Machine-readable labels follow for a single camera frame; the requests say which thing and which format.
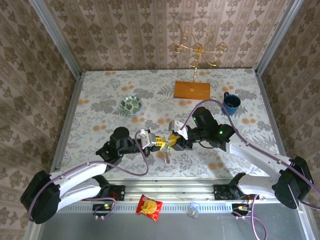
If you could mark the gold hook stand wooden base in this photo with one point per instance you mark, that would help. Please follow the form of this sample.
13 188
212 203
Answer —
192 91

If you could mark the small black controller board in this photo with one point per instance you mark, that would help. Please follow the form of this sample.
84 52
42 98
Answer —
240 208
101 208

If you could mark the red snack packet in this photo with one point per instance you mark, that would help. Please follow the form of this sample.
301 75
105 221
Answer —
149 207

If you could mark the floral tablecloth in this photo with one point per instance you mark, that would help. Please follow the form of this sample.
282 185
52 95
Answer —
105 82

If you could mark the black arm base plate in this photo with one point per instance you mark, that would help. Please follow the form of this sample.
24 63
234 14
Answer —
218 193
120 192

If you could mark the grey metal tray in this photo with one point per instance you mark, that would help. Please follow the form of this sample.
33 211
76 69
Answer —
175 230

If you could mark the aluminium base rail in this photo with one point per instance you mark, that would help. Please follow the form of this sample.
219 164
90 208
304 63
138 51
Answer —
170 190

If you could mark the leaf pattern ceramic bowl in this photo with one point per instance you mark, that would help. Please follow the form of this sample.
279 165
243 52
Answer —
130 105

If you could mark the small clear plastic cup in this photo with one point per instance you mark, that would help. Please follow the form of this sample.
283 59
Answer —
194 208

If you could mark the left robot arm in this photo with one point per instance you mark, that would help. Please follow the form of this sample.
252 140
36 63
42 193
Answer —
80 172

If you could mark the aluminium frame post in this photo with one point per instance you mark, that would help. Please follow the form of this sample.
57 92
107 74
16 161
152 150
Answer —
277 37
55 37

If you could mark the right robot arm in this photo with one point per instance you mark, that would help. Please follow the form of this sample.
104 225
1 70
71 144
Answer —
255 155

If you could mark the aluminium table side rail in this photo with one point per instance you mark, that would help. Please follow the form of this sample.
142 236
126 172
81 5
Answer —
273 125
67 125

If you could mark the dark blue mug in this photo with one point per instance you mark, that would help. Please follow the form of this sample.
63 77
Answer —
231 106

